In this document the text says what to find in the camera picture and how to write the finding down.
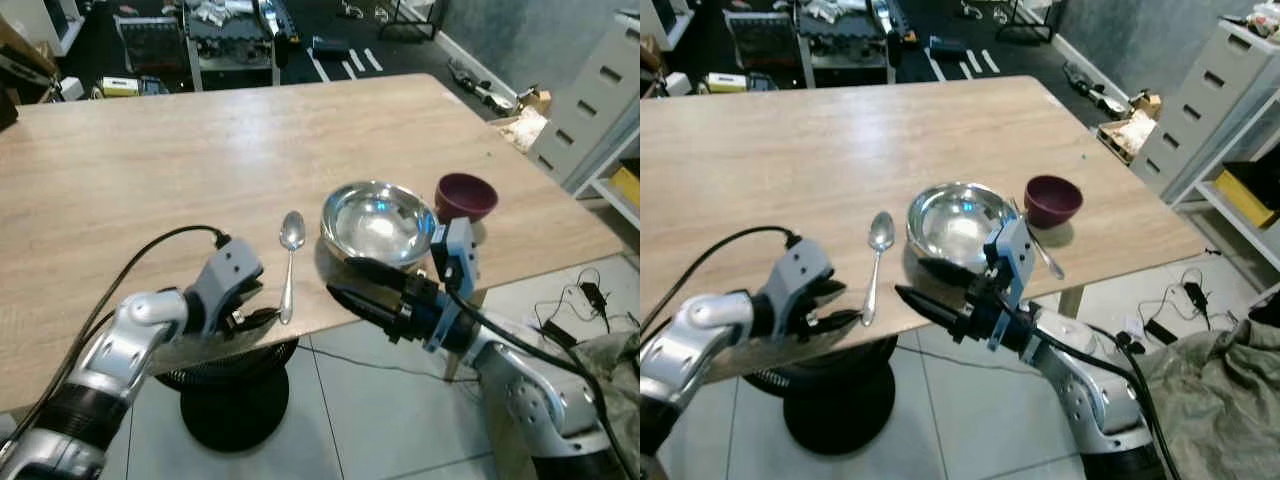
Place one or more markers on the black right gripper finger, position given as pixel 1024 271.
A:
pixel 950 272
pixel 370 306
pixel 938 306
pixel 378 273

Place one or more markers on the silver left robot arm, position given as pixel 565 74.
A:
pixel 690 350
pixel 100 370

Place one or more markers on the shiny steel bowl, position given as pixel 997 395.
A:
pixel 955 225
pixel 375 225

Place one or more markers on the silver metal spoon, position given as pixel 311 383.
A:
pixel 292 232
pixel 1050 262
pixel 881 232

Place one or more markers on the black round fan base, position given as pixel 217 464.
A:
pixel 840 415
pixel 235 410

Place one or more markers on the maroon small bowl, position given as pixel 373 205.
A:
pixel 1052 200
pixel 465 195

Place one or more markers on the black power adapter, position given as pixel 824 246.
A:
pixel 560 332
pixel 1196 296
pixel 592 295
pixel 1162 331

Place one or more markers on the open cardboard box with scraps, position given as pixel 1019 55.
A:
pixel 525 128
pixel 1130 135

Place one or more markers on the olive green cloth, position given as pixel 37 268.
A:
pixel 1220 400
pixel 612 400

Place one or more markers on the yellow box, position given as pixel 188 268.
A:
pixel 1245 197
pixel 627 185

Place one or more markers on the white metal shelf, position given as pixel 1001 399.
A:
pixel 1225 217
pixel 612 202

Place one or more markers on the small yellow case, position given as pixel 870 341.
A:
pixel 120 87
pixel 727 83

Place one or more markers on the dark cluttered workbench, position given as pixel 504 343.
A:
pixel 235 40
pixel 850 38

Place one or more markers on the black plastic crate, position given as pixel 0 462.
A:
pixel 760 38
pixel 150 40

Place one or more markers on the grey drawer cabinet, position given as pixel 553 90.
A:
pixel 590 100
pixel 1190 110

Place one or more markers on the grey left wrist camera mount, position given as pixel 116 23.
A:
pixel 800 265
pixel 225 265

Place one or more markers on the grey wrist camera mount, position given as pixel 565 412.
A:
pixel 1015 250
pixel 225 265
pixel 457 250
pixel 800 265

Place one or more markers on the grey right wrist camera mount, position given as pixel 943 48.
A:
pixel 457 250
pixel 1015 250

